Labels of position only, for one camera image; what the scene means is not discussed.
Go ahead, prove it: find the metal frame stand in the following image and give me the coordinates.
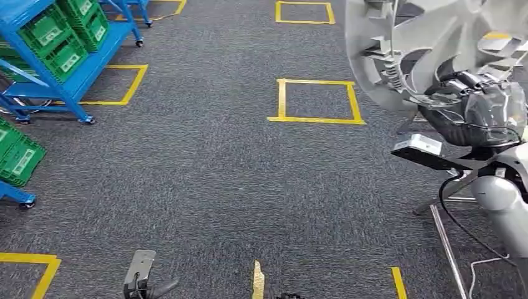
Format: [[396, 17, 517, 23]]
[[395, 111, 480, 299]]

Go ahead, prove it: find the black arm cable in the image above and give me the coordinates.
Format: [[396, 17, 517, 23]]
[[438, 169, 528, 292]]

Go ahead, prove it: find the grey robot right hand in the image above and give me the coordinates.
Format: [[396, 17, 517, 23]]
[[417, 70, 528, 148]]

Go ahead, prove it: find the silver wheel hubcap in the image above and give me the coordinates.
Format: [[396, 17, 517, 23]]
[[344, 0, 528, 113]]

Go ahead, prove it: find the blue metal shelf rack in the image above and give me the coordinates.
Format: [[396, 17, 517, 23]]
[[0, 0, 146, 125], [0, 181, 37, 209], [98, 0, 154, 29]]

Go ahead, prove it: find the yellow floor tape strip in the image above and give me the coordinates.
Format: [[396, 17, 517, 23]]
[[252, 260, 266, 299], [390, 267, 408, 299]]

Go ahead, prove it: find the yellow floor tape square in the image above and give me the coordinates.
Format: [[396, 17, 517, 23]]
[[267, 78, 367, 125], [115, 0, 187, 21], [275, 1, 336, 25]]

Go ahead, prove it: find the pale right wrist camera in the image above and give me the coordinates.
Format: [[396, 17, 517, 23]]
[[392, 133, 444, 158]]

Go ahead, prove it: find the white floor cable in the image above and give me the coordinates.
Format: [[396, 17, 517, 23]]
[[468, 255, 512, 299]]

